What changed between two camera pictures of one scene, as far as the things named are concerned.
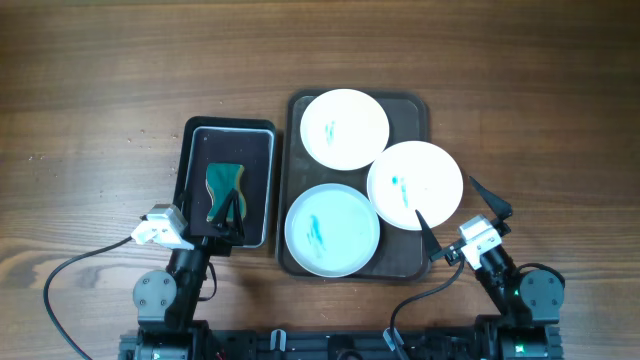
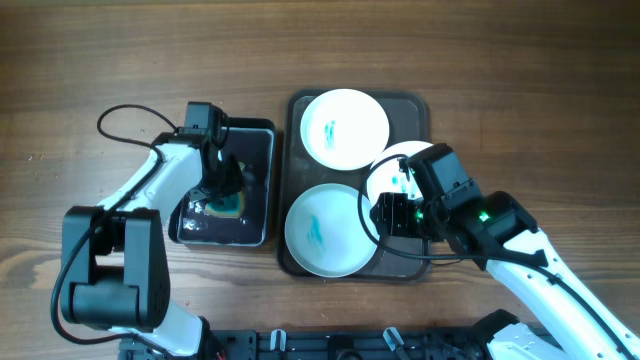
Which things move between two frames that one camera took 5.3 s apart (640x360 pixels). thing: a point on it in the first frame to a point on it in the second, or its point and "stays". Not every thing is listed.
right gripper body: [451, 254] to [416, 218]
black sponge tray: [250, 142] stays
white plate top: [344, 129] stays
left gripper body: [221, 245] to [227, 180]
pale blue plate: [332, 230] stays
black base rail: [401, 343] stays
